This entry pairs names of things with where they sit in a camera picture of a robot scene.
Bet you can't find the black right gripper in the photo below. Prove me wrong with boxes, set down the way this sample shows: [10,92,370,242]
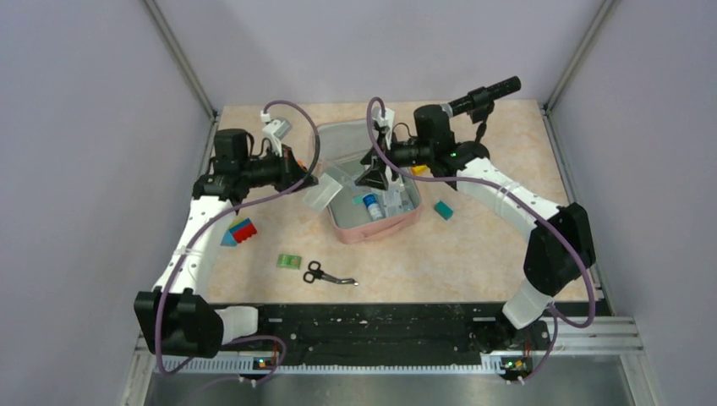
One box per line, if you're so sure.
[356,129,434,190]

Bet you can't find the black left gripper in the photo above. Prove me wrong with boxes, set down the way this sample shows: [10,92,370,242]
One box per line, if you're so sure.
[239,143,318,194]

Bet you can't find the white blue dropper bottle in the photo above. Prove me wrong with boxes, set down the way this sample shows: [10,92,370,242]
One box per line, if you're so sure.
[363,193,384,221]

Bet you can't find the white sachet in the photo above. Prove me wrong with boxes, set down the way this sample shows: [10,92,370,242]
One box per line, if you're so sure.
[302,173,343,212]

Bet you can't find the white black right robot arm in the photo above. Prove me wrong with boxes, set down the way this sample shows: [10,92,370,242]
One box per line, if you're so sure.
[364,97,597,348]

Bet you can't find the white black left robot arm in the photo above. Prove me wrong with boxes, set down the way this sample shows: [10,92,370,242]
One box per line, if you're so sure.
[134,129,318,358]

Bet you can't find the pink open medicine case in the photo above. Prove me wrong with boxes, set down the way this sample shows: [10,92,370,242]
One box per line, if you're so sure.
[304,119,424,244]

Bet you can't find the yellow plastic piece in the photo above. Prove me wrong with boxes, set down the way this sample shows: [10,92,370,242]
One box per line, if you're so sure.
[410,165,428,175]

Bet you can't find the colourful toy block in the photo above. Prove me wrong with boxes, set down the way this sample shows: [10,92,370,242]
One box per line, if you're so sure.
[221,217,258,247]

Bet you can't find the teal small box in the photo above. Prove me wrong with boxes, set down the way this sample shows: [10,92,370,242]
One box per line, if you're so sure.
[434,200,454,221]

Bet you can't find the green small packet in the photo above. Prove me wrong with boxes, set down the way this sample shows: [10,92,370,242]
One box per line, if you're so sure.
[276,254,302,270]

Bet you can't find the black microphone on stand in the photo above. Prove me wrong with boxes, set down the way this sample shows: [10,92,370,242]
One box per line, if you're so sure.
[441,76,522,142]

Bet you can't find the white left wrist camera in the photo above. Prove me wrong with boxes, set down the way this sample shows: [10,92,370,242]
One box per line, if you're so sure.
[260,112,292,156]

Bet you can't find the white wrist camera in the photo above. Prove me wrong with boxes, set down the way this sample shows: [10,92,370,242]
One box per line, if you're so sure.
[260,112,292,156]
[371,106,395,134]

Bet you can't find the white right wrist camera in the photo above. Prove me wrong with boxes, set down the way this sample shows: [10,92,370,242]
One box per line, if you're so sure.
[371,106,395,134]

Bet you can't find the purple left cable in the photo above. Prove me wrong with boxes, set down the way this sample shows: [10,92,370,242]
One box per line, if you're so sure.
[154,100,321,387]

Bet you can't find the purple cable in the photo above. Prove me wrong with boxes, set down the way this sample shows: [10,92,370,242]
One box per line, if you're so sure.
[366,97,597,385]
[154,100,321,387]

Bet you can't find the black handled scissors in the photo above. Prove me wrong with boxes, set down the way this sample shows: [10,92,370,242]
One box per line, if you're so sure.
[303,261,359,286]

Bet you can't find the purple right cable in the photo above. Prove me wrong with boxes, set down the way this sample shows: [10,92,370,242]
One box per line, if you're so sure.
[366,97,597,385]

